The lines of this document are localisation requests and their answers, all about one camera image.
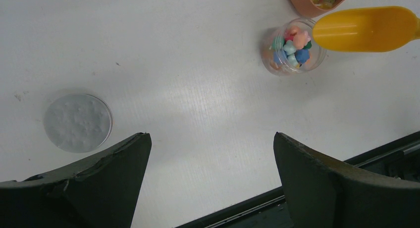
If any yellow plastic scoop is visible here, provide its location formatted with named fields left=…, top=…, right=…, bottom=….
left=313, top=6, right=420, bottom=53

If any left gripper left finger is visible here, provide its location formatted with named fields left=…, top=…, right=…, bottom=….
left=0, top=133, right=152, bottom=228

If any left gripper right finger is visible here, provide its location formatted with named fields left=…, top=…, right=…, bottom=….
left=273, top=132, right=420, bottom=228

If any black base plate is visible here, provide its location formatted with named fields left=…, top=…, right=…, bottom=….
left=186, top=132, right=420, bottom=228

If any clear plastic jar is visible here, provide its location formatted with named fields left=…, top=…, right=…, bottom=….
left=260, top=18, right=326, bottom=76

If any clear jar lid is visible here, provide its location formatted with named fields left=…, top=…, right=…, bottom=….
left=43, top=94, right=113, bottom=153

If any orange tray of lollipops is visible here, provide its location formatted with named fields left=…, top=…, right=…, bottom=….
left=290, top=0, right=344, bottom=18

